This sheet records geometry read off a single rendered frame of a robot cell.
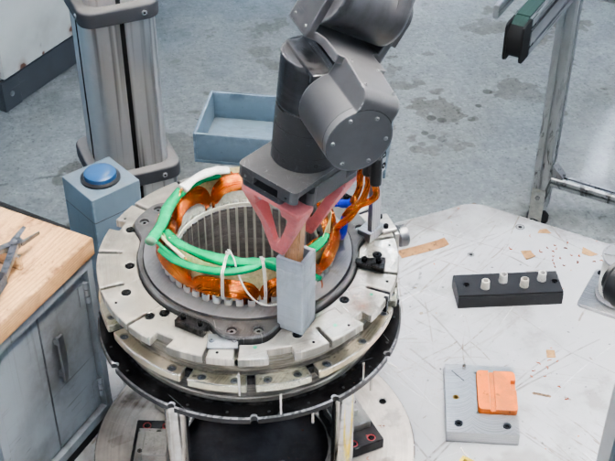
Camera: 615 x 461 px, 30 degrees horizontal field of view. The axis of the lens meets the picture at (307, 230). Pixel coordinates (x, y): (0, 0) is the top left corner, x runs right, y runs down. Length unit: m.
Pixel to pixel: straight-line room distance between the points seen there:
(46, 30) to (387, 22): 2.79
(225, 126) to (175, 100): 2.05
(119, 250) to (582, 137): 2.42
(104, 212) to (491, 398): 0.54
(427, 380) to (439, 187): 1.72
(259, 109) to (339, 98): 0.67
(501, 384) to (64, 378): 0.55
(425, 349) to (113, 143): 0.52
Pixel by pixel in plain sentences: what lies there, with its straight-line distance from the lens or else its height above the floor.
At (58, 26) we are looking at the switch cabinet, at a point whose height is 0.17.
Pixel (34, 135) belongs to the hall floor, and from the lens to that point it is 3.50.
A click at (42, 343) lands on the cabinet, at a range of 1.32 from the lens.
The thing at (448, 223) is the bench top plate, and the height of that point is 0.78.
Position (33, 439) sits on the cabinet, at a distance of 1.38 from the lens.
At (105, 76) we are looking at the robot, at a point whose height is 1.08.
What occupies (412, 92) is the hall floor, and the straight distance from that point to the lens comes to 3.64.
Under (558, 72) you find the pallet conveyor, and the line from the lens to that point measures 2.89.
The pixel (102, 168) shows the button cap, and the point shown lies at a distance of 1.46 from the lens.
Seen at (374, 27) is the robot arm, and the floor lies 1.43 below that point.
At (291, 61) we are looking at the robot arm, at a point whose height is 1.40.
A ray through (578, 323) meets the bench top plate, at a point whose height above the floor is 0.78.
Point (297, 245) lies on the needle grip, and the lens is 1.06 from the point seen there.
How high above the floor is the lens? 1.86
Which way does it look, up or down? 38 degrees down
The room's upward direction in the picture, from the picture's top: straight up
